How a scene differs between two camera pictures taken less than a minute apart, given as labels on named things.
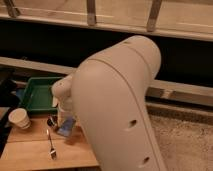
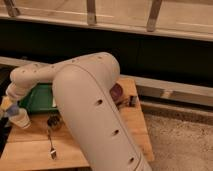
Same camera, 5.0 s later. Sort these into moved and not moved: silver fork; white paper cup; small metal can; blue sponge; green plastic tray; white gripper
Moved: white gripper; blue sponge
Not moved: green plastic tray; white paper cup; small metal can; silver fork
